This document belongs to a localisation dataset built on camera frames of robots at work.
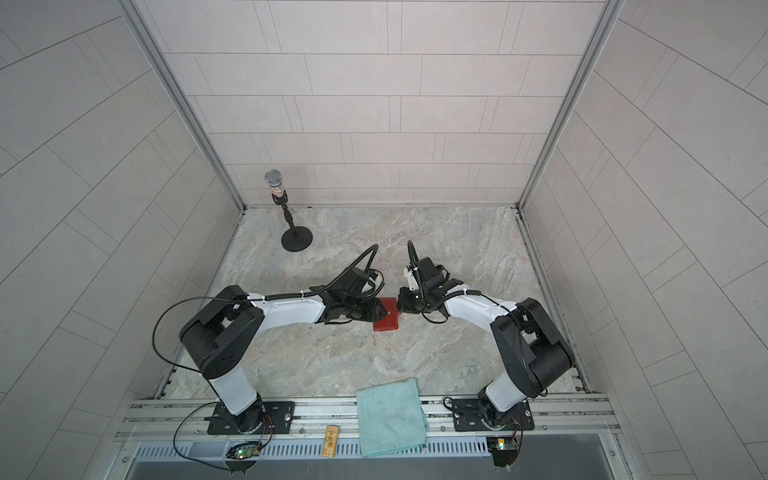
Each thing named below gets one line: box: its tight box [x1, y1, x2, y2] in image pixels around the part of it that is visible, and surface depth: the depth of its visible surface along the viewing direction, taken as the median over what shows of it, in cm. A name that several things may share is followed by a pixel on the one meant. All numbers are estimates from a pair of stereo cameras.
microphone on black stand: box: [264, 169, 313, 252], surface depth 106 cm
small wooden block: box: [322, 425, 340, 457], surface depth 69 cm
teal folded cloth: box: [356, 378, 429, 458], surface depth 72 cm
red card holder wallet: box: [373, 297, 402, 332], surface depth 88 cm
